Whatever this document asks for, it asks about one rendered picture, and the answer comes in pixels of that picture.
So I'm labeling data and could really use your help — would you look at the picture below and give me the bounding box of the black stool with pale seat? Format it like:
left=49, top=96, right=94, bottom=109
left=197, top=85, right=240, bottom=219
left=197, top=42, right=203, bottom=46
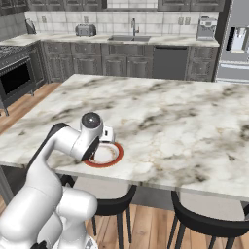
left=166, top=190, right=249, bottom=249
left=59, top=174, right=137, bottom=245

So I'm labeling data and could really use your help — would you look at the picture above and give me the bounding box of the grey narrow base cupboard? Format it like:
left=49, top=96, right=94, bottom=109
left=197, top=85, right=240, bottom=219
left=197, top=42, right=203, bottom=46
left=186, top=46, right=221, bottom=83

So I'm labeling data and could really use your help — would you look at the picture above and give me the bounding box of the grey base cupboards run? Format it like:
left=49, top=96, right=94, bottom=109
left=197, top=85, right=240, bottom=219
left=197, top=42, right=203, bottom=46
left=31, top=41, right=155, bottom=88

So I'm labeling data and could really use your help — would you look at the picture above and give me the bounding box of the steel fridge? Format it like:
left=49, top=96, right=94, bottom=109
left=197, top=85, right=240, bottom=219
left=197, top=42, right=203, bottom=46
left=215, top=0, right=249, bottom=84

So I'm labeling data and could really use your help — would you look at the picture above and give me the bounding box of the black and steel range oven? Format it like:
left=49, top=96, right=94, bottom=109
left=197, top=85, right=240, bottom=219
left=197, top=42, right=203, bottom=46
left=0, top=45, right=37, bottom=117

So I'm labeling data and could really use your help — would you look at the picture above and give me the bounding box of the steel tap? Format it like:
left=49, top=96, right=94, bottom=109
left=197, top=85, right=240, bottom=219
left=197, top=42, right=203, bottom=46
left=130, top=17, right=140, bottom=37

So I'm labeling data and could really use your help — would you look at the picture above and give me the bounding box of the silver coffee machine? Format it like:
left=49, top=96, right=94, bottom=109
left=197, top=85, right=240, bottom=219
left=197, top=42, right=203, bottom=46
left=196, top=15, right=218, bottom=42

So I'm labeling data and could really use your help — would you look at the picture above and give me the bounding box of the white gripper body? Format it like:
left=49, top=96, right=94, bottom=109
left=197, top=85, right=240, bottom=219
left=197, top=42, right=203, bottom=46
left=99, top=133, right=117, bottom=144

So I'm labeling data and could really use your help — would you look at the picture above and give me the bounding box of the dark kettle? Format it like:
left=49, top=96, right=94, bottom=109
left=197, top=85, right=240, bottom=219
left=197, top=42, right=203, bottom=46
left=24, top=18, right=38, bottom=35

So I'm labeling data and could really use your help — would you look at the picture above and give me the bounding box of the dark grey dishwasher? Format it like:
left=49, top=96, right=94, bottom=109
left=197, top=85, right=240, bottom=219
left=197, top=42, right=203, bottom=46
left=151, top=45, right=190, bottom=82

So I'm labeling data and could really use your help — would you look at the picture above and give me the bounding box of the steel sink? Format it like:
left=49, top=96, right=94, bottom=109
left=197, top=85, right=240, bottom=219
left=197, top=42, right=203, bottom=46
left=107, top=34, right=152, bottom=44

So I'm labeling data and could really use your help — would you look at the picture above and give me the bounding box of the grey wall cupboards run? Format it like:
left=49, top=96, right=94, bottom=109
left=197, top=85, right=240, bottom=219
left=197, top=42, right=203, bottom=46
left=157, top=0, right=227, bottom=13
left=0, top=0, right=108, bottom=14

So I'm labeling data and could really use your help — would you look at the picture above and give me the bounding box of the silver toaster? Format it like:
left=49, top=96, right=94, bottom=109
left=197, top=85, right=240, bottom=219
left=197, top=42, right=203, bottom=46
left=75, top=23, right=97, bottom=38

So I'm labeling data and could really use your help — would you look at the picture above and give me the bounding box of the white plate with red rim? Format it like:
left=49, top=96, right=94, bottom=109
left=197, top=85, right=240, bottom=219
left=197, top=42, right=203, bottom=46
left=82, top=140, right=125, bottom=168

